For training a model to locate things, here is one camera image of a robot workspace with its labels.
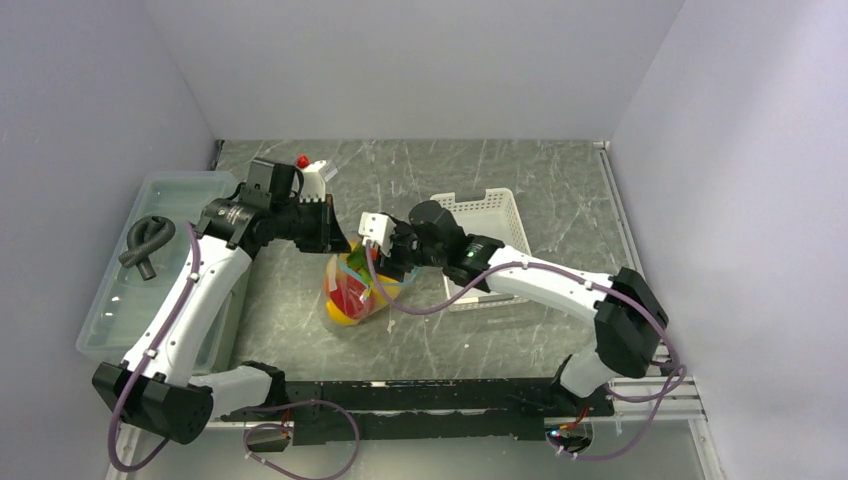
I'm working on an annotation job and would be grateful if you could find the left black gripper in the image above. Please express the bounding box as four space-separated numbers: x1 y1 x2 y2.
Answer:
272 193 352 253

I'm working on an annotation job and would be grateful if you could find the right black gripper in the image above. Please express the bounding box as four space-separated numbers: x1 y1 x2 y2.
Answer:
369 221 447 282

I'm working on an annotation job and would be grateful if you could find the green leafy vegetable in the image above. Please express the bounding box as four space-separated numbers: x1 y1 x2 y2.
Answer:
345 245 372 282

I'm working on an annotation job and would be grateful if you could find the red bell pepper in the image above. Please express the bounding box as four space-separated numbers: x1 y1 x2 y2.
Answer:
330 277 372 319

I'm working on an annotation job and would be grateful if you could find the clear zip top bag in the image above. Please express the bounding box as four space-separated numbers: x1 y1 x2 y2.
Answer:
323 241 388 326

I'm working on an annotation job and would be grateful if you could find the yellow lemon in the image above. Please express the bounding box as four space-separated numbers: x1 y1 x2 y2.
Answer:
370 275 405 310
327 304 360 326

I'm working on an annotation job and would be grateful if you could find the yellow lemon front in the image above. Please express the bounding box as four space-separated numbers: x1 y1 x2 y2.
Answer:
327 304 360 326

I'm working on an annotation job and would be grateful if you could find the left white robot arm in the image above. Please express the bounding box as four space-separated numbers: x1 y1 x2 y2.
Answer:
92 158 350 444

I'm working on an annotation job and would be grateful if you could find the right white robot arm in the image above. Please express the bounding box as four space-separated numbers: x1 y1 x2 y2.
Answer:
358 199 668 415

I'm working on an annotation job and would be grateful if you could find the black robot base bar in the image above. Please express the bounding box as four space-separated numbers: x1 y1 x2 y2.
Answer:
225 378 614 446

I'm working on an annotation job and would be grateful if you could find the white plastic basket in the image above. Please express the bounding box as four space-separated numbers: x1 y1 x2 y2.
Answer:
430 187 531 312

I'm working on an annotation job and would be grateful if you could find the clear plastic storage box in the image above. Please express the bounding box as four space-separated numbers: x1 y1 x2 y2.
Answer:
76 171 237 364

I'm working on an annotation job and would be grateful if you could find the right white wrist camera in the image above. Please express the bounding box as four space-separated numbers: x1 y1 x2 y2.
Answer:
357 212 396 256

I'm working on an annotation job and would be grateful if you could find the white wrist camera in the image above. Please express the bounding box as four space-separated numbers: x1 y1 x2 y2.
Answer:
357 212 396 256
295 155 338 203

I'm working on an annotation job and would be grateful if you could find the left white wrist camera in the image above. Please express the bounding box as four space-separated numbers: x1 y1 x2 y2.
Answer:
295 155 338 203

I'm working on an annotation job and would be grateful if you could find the grey corrugated hose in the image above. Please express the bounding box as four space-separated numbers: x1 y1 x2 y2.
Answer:
118 215 177 282

